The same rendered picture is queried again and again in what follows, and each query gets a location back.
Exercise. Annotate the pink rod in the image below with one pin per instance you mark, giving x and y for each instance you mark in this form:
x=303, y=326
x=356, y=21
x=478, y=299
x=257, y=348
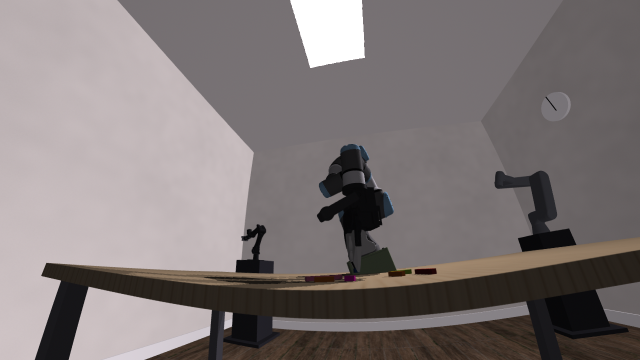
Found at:
x=311, y=278

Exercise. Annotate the red rod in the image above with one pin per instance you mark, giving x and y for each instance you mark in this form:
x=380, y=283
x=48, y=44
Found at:
x=426, y=271

